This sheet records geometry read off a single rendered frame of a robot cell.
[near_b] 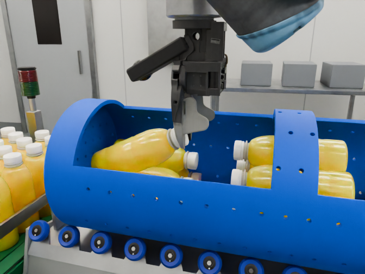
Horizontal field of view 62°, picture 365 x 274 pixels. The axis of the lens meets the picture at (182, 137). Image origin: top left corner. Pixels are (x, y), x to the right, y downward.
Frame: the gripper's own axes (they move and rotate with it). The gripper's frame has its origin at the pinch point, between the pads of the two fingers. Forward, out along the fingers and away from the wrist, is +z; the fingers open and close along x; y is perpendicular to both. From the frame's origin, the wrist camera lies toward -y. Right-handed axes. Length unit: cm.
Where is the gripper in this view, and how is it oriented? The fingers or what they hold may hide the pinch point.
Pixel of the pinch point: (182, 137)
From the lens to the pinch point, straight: 55.6
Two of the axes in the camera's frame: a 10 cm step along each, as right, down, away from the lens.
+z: 0.1, 9.5, 3.2
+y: 9.6, 0.8, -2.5
